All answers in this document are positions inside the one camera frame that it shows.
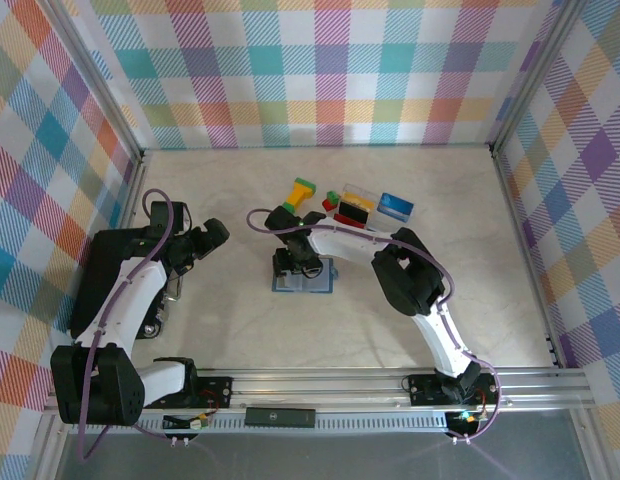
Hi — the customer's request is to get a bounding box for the aluminium corner post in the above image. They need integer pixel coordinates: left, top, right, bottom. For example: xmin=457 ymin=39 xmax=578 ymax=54
xmin=487 ymin=0 xmax=589 ymax=154
xmin=37 ymin=0 xmax=146 ymax=164

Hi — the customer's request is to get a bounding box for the left aluminium floor rail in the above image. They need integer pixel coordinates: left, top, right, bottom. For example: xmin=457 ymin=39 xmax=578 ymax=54
xmin=74 ymin=149 xmax=150 ymax=375

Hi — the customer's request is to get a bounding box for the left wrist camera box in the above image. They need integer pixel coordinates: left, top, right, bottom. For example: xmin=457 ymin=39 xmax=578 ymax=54
xmin=149 ymin=201 xmax=189 ymax=236

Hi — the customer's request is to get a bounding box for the clear plastic card stand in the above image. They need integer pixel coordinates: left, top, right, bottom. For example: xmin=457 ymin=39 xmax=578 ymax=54
xmin=332 ymin=183 xmax=417 ymax=236

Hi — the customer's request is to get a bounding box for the grey metal panel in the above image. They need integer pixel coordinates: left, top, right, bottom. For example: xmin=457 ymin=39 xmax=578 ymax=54
xmin=54 ymin=432 xmax=591 ymax=480

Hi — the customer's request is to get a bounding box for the aluminium front rail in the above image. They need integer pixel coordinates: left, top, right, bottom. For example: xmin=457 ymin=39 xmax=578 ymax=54
xmin=43 ymin=368 xmax=594 ymax=415

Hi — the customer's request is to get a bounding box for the perforated metal cable tray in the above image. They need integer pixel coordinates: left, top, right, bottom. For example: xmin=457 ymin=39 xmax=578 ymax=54
xmin=69 ymin=417 xmax=491 ymax=436

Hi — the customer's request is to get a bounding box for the aluminium floor rail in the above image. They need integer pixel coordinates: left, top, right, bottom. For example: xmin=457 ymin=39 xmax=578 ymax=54
xmin=74 ymin=149 xmax=150 ymax=375
xmin=489 ymin=143 xmax=566 ymax=370

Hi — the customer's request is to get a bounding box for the yellow green toy block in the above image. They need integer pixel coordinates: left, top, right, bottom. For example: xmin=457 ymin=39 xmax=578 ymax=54
xmin=284 ymin=177 xmax=317 ymax=211

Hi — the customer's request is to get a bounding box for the right aluminium floor rail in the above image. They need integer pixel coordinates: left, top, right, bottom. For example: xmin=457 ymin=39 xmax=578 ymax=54
xmin=489 ymin=143 xmax=566 ymax=370

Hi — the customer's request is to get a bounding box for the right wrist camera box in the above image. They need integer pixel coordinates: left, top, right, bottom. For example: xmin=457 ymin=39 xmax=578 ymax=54
xmin=266 ymin=204 xmax=297 ymax=232

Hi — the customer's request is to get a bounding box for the right aluminium corner post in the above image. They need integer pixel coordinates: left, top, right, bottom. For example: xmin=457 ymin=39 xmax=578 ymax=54
xmin=487 ymin=0 xmax=589 ymax=154

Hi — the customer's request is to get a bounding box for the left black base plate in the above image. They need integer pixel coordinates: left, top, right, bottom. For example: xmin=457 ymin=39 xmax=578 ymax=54
xmin=142 ymin=374 xmax=235 ymax=409

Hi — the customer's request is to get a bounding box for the blue credit card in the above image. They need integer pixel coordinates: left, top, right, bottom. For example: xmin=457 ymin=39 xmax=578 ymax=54
xmin=378 ymin=192 xmax=416 ymax=222

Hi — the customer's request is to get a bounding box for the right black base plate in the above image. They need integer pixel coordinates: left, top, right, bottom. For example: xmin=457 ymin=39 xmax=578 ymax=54
xmin=408 ymin=373 xmax=500 ymax=407

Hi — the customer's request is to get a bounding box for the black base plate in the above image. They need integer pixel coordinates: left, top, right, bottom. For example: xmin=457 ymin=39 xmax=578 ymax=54
xmin=408 ymin=373 xmax=500 ymax=407
xmin=142 ymin=374 xmax=235 ymax=409

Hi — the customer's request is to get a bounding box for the right small connector board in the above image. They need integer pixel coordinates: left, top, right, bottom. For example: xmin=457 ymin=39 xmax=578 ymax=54
xmin=447 ymin=409 xmax=487 ymax=436

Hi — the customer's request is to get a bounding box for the purple cable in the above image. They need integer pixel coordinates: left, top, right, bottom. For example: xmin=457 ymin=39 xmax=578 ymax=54
xmin=75 ymin=188 xmax=191 ymax=464
xmin=246 ymin=208 xmax=502 ymax=444

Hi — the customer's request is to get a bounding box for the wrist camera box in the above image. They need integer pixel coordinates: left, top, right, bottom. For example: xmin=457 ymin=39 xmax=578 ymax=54
xmin=266 ymin=204 xmax=297 ymax=232
xmin=149 ymin=201 xmax=189 ymax=236

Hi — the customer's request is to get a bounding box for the left small connector board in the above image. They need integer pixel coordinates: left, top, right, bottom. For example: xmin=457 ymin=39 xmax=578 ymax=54
xmin=162 ymin=412 xmax=211 ymax=432

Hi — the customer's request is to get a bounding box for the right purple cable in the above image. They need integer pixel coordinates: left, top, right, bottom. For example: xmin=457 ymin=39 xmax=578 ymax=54
xmin=246 ymin=208 xmax=502 ymax=444

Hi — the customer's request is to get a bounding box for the small connector board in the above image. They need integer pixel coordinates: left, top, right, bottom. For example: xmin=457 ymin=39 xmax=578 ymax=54
xmin=162 ymin=412 xmax=211 ymax=432
xmin=447 ymin=409 xmax=487 ymax=436

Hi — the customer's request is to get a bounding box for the black bar device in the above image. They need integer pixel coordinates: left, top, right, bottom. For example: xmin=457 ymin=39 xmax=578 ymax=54
xmin=244 ymin=407 xmax=316 ymax=429

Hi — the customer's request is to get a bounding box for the left aluminium corner post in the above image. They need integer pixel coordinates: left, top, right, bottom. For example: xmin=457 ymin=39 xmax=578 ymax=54
xmin=37 ymin=0 xmax=146 ymax=164

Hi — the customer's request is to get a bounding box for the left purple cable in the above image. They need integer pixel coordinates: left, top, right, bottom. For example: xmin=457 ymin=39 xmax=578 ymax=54
xmin=75 ymin=188 xmax=191 ymax=464

